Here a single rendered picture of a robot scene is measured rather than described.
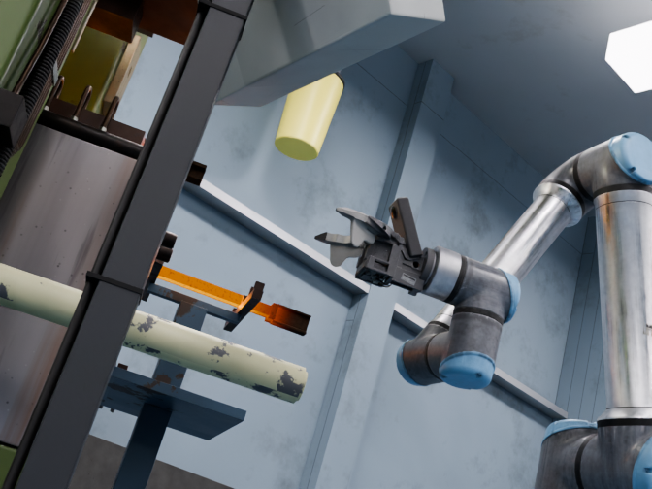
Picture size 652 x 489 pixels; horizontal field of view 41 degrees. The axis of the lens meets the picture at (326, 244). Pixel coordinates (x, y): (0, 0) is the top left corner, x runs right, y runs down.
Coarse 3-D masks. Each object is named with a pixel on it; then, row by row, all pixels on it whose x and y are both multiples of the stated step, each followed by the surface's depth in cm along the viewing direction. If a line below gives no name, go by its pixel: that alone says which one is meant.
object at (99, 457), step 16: (96, 448) 408; (112, 448) 413; (80, 464) 402; (96, 464) 407; (112, 464) 412; (160, 464) 427; (80, 480) 401; (96, 480) 406; (112, 480) 411; (160, 480) 426; (176, 480) 431; (192, 480) 436; (208, 480) 442
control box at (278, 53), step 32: (256, 0) 103; (288, 0) 98; (320, 0) 94; (352, 0) 90; (384, 0) 86; (416, 0) 88; (256, 32) 103; (288, 32) 98; (320, 32) 94; (352, 32) 90; (384, 32) 91; (416, 32) 93; (256, 64) 103; (288, 64) 99; (320, 64) 100; (224, 96) 109; (256, 96) 110
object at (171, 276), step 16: (160, 272) 190; (176, 272) 191; (192, 288) 192; (208, 288) 192; (224, 288) 193; (240, 304) 193; (272, 304) 196; (272, 320) 195; (288, 320) 196; (304, 320) 197
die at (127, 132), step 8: (56, 104) 135; (64, 104) 136; (72, 104) 136; (56, 112) 135; (64, 112) 135; (72, 112) 136; (88, 112) 136; (80, 120) 135; (88, 120) 136; (96, 120) 136; (112, 120) 137; (112, 128) 136; (120, 128) 137; (128, 128) 137; (136, 128) 137; (120, 136) 136; (128, 136) 137; (136, 136) 137; (144, 136) 137
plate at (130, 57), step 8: (136, 40) 183; (128, 48) 182; (136, 48) 183; (128, 56) 182; (136, 56) 187; (120, 64) 181; (128, 64) 181; (120, 72) 180; (128, 72) 184; (112, 80) 179; (120, 80) 180; (128, 80) 188; (112, 88) 178; (120, 88) 182; (112, 96) 178; (120, 96) 186; (104, 104) 179; (104, 112) 182
